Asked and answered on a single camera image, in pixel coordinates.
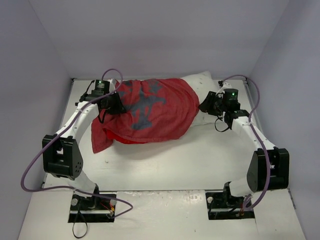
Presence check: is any white pillow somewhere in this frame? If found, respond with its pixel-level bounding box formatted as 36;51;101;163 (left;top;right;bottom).
182;71;219;127

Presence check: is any red printed pillowcase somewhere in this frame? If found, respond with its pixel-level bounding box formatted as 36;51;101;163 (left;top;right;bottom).
91;78;200;154

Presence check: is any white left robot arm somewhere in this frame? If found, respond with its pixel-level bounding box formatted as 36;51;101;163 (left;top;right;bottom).
42;78;126;197

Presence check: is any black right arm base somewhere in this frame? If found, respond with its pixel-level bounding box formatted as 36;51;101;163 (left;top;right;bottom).
205;182;255;221

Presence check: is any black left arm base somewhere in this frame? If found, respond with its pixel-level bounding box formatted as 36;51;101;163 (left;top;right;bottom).
68;193;116;223

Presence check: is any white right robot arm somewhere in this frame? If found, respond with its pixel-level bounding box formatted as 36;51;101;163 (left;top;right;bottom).
199;88;290;198

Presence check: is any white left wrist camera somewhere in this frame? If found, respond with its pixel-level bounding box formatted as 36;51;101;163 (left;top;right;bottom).
107;78;119;92

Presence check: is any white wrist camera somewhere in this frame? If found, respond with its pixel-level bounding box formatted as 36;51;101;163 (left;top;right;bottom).
216;80;231;95
107;78;119;92

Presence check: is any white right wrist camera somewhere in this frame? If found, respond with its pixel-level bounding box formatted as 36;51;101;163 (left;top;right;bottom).
216;80;231;95

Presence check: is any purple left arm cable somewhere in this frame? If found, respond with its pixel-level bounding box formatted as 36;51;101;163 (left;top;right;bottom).
19;68;135;218

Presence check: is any black cable loop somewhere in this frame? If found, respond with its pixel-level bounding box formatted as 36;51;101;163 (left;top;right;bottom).
71;209;89;239

